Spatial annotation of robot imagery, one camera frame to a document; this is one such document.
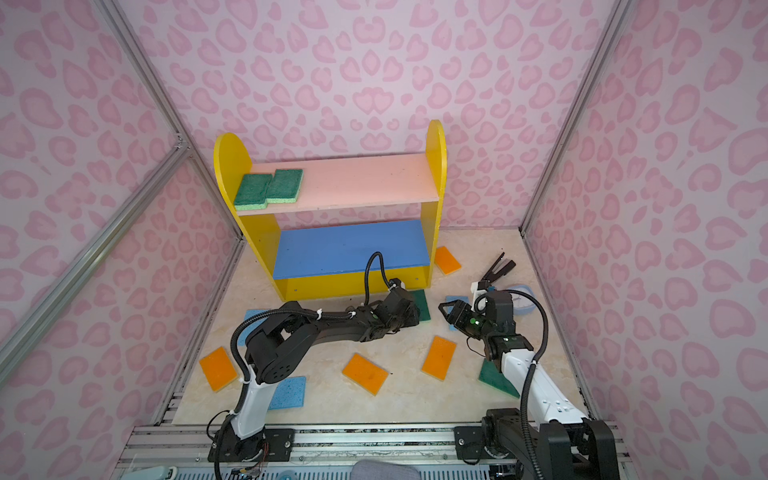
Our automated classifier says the left aluminium frame beam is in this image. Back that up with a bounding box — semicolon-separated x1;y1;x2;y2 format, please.
1;140;189;385

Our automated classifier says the yellow shelf with coloured boards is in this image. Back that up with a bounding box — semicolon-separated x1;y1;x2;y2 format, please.
214;120;448;301

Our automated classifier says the blue sponge right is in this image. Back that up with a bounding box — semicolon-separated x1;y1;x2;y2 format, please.
445;295;469;332

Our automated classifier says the black clip tool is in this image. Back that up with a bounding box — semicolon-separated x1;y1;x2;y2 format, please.
478;252;516;289

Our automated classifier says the green sponge near right arm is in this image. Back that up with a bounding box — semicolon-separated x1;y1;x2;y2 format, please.
478;360;520;398

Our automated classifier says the blue sponge far left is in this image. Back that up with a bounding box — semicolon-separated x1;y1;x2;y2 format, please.
236;308;268;348

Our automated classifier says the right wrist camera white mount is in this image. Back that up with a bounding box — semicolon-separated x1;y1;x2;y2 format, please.
470;280;489;312

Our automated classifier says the small blue white clock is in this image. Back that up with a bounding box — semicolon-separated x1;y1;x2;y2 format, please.
510;285;537;316

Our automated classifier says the orange sponge beside shelf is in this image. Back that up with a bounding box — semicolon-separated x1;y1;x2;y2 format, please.
435;246;462;275

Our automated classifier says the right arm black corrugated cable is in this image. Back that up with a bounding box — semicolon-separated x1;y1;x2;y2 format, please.
479;289;551;463

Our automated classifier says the orange sponge right centre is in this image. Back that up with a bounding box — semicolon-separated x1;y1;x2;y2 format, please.
421;336;457;381

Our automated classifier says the blue sponge front left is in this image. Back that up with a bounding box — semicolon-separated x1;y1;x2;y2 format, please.
269;376;306;410

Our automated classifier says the green sponge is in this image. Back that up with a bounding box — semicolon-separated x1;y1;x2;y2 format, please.
233;173;273;212
412;290;431;322
266;169;304;204

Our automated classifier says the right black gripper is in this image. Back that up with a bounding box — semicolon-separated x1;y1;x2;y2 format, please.
438;299;496;342

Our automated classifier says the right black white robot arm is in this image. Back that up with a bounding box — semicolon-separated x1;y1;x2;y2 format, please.
439;289;620;479

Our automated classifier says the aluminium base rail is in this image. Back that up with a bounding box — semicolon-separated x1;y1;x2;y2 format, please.
110;419;640;480

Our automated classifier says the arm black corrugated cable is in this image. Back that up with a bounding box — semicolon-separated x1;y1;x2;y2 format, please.
479;289;551;463
229;251;397;385

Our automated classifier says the orange sponge left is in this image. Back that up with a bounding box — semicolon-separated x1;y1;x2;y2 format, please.
199;347;238;392

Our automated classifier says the right aluminium frame post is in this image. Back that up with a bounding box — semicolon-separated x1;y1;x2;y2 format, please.
519;0;637;238

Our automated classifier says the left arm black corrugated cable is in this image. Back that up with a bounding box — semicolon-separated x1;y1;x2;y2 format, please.
229;251;397;385

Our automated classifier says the blue sponge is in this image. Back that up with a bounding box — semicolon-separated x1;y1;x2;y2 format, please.
236;308;268;348
269;376;306;410
445;295;469;332

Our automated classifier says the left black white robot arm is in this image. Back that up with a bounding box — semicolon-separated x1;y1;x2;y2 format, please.
208;287;421;464

